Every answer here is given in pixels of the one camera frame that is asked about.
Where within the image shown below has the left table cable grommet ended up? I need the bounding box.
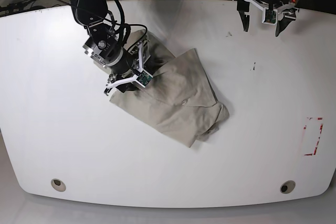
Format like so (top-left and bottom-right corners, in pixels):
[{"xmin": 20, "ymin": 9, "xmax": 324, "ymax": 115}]
[{"xmin": 51, "ymin": 179, "xmax": 66, "ymax": 192}]

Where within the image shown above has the beige T-shirt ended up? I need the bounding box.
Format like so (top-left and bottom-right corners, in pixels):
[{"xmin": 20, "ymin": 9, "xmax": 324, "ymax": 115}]
[{"xmin": 110, "ymin": 33, "xmax": 229, "ymax": 147}]

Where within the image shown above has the right table cable grommet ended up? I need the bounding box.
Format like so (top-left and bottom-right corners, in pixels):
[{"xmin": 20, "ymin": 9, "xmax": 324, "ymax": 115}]
[{"xmin": 280, "ymin": 180, "xmax": 296, "ymax": 194}]

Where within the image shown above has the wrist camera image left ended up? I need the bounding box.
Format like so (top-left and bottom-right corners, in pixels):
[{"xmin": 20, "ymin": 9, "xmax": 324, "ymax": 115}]
[{"xmin": 136, "ymin": 70, "xmax": 153, "ymax": 88}]

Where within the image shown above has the red tape rectangle marking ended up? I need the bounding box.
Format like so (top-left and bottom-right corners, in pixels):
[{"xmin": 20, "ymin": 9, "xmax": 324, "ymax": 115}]
[{"xmin": 302, "ymin": 117, "xmax": 323, "ymax": 156}]

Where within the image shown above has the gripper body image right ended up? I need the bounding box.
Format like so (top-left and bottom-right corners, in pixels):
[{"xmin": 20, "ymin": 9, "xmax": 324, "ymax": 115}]
[{"xmin": 234, "ymin": 0, "xmax": 298, "ymax": 22}]

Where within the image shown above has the table cable grommet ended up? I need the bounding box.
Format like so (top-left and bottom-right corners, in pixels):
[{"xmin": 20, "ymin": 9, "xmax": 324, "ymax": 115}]
[
  {"xmin": 51, "ymin": 179, "xmax": 66, "ymax": 192},
  {"xmin": 280, "ymin": 180, "xmax": 296, "ymax": 194}
]

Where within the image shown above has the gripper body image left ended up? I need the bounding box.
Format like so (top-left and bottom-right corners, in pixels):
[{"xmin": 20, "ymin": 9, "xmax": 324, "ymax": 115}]
[{"xmin": 83, "ymin": 34, "xmax": 152, "ymax": 95}]

